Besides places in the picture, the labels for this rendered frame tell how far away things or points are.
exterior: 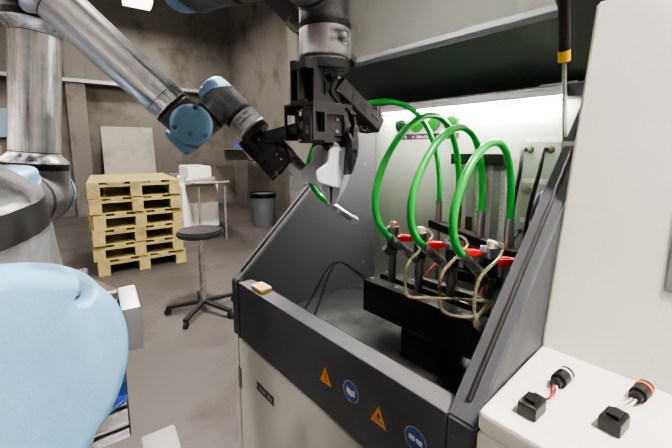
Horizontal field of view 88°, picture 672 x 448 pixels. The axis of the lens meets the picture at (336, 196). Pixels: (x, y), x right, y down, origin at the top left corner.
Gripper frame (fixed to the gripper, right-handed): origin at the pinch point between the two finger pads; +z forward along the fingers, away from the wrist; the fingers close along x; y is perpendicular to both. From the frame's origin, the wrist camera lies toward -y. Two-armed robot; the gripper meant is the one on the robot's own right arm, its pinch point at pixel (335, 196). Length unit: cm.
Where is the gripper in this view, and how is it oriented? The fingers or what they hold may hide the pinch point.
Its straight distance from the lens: 55.1
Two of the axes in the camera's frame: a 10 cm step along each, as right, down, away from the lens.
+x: 6.6, 1.0, -7.4
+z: 0.0, 9.9, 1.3
